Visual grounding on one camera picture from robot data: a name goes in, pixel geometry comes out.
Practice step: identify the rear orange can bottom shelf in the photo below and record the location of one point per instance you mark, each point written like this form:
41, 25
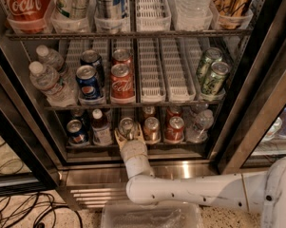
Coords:
148, 111

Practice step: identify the orange can shelf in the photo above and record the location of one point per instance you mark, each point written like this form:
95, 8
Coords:
148, 111
151, 129

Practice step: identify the coca-cola can shelf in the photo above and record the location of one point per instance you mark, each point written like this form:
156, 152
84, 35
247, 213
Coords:
122, 56
121, 82

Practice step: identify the Pepsi can bottom shelf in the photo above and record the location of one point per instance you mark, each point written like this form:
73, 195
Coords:
77, 132

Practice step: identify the rear green can middle shelf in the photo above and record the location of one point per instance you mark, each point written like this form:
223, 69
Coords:
209, 56

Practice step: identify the rear Pepsi can middle shelf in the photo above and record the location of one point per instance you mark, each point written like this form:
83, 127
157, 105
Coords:
94, 59

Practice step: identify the pepsi can shelf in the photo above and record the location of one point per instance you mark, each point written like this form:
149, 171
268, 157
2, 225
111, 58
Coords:
94, 59
87, 79
77, 132

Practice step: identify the front orange can bottom shelf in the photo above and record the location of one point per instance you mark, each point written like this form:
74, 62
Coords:
151, 129

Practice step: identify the clear plastic bin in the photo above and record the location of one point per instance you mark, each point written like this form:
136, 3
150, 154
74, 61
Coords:
165, 214

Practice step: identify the white can behind glass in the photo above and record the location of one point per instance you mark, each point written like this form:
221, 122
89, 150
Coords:
272, 130

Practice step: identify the front water bottle middle shelf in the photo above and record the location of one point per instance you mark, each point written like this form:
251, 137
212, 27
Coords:
52, 85

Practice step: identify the small dark juice bottle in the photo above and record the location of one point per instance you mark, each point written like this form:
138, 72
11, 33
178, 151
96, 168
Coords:
100, 128

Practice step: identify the clear large water bottle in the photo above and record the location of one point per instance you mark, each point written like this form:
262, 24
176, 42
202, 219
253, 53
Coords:
193, 0

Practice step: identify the front Coca-Cola can middle shelf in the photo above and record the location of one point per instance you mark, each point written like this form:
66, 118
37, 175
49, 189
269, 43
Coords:
121, 82

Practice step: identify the green can shelf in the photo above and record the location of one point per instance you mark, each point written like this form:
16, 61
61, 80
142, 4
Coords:
209, 56
215, 78

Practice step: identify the right glass fridge door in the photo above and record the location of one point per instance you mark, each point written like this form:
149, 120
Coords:
247, 151

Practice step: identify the front red can bottom shelf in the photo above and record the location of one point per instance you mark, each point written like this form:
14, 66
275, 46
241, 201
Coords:
174, 129

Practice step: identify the clear water bottle bottom shelf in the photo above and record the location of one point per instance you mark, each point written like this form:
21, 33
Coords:
196, 132

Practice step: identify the white empty tray right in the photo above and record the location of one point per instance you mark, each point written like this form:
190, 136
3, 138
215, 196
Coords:
178, 81

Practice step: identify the amber tea bottle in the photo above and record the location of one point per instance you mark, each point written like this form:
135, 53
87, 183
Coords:
231, 14

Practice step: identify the left open fridge door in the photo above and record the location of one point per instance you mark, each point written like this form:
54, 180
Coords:
25, 166

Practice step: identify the rear red can bottom shelf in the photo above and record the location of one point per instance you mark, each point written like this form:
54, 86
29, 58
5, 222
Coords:
172, 111

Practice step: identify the silver blue large bottle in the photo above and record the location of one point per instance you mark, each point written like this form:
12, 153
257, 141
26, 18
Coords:
111, 9

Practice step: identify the white empty tray top shelf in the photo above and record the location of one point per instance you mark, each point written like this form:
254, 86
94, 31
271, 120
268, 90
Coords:
152, 15

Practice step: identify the rear Coca-Cola can middle shelf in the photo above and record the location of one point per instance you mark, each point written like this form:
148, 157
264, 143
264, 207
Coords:
122, 56

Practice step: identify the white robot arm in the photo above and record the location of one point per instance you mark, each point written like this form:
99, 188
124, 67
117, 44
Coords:
261, 192

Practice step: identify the front Pepsi can middle shelf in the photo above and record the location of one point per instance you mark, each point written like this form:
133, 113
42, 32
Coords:
87, 79

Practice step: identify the green labelled large bottle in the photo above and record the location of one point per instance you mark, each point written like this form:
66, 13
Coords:
72, 9

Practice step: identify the large Coca-Cola bottle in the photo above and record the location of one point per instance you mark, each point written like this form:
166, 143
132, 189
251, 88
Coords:
28, 14

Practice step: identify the red can shelf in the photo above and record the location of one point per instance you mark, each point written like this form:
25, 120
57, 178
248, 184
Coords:
172, 111
174, 129

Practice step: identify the white empty tray left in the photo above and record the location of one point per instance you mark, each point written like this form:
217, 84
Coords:
150, 71

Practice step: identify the green 7up can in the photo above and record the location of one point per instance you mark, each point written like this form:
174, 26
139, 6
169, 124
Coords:
127, 128

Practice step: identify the rear water bottle middle shelf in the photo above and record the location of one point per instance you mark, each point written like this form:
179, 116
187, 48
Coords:
51, 57

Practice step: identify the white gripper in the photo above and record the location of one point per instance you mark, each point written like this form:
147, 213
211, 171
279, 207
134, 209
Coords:
134, 149

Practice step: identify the front green can middle shelf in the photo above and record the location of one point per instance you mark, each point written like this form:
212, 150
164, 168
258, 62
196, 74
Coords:
215, 78

